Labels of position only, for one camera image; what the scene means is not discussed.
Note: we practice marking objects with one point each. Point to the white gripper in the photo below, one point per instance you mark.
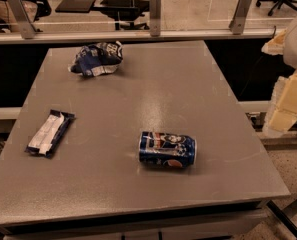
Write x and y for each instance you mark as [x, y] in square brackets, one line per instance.
[282, 113]

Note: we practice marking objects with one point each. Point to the blue pepsi can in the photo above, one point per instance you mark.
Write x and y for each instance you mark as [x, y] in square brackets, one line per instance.
[167, 149]

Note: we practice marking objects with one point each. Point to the black office chair middle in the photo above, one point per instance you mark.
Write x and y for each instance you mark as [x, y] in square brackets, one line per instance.
[126, 12]

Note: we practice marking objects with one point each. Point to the crumpled blue chip bag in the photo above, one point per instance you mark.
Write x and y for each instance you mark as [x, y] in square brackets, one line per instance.
[97, 59]

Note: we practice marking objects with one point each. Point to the grey table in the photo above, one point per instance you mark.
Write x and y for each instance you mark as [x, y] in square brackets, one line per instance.
[94, 186]

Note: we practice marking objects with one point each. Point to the blue white snack bar wrapper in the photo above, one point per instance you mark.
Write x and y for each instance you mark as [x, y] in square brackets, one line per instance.
[48, 136]

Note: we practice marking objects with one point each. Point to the metal barrier rail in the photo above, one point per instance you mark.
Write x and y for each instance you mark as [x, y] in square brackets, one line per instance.
[137, 36]

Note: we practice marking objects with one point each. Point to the right metal barrier bracket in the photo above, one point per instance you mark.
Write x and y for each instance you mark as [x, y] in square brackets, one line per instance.
[238, 21]

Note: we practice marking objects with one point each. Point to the metal barrier bracket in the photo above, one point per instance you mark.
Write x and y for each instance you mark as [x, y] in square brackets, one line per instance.
[25, 26]
[155, 17]
[238, 21]

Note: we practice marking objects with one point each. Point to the middle metal barrier bracket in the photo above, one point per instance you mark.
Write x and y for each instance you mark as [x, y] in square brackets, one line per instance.
[155, 17]

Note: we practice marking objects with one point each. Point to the left metal barrier bracket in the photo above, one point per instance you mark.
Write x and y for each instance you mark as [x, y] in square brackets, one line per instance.
[25, 26]

